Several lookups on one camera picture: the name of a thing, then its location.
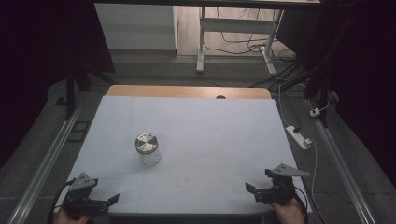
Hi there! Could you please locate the round silver metal lid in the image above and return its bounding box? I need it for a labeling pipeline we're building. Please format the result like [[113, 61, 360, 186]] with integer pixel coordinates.
[[134, 133, 159, 155]]

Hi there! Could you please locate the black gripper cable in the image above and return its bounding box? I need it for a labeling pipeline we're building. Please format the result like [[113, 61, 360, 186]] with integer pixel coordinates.
[[47, 177, 77, 224], [293, 186, 310, 217]]

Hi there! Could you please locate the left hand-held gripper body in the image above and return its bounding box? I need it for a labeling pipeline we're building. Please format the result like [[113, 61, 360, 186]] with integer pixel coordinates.
[[62, 172, 110, 217]]

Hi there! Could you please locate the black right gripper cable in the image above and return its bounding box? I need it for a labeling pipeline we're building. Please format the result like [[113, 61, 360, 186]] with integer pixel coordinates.
[[293, 186, 310, 217]]

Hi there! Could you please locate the tangle of black floor cables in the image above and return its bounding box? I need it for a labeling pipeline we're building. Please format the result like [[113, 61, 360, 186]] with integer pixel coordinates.
[[204, 7, 307, 89]]

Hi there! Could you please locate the person's left hand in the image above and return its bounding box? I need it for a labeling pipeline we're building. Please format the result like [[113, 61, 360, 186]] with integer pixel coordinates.
[[52, 207, 92, 224]]

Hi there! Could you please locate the metal floor rail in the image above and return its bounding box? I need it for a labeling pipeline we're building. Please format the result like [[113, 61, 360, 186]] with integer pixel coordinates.
[[7, 92, 88, 224], [306, 98, 378, 224]]

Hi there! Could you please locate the dark curtain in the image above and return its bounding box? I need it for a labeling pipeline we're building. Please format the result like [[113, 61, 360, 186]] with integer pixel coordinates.
[[276, 0, 396, 188], [0, 0, 116, 171]]

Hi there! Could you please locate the white power strip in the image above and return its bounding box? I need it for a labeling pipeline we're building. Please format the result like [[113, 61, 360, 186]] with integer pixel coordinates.
[[285, 125, 313, 151]]

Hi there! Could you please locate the white power strip cable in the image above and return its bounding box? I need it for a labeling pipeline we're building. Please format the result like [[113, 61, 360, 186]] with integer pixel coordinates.
[[309, 138, 328, 224]]

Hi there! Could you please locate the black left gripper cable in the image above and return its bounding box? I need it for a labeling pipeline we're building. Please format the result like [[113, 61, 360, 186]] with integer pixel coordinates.
[[47, 177, 77, 224]]

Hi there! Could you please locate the black rectangular floor frame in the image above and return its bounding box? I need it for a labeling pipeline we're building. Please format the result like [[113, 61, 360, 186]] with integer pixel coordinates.
[[66, 120, 92, 144]]

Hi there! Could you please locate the person's right hand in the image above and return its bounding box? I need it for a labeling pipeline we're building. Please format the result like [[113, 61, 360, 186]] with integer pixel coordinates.
[[269, 198, 306, 224]]

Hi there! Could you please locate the white table mat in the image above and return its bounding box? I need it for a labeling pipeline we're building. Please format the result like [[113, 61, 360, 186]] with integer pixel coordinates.
[[53, 95, 313, 216]]

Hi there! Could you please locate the wooden table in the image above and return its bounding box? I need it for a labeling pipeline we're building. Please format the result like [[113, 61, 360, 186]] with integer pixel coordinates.
[[106, 84, 273, 100]]

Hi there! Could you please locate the black metal stand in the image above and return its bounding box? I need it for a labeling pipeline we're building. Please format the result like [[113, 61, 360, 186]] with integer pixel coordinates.
[[270, 18, 356, 129], [54, 60, 117, 121]]

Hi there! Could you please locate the clear glass jar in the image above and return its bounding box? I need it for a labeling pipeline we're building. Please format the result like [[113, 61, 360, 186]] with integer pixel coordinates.
[[135, 146, 163, 167]]

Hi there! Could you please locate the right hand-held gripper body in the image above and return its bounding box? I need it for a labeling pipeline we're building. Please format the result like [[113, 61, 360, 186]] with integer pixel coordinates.
[[253, 163, 311, 206]]

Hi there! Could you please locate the white panel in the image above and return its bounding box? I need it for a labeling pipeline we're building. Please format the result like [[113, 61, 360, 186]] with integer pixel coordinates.
[[94, 3, 179, 51]]

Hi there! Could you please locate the white desk frame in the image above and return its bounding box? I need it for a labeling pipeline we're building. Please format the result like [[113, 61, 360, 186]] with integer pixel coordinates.
[[195, 6, 285, 76]]

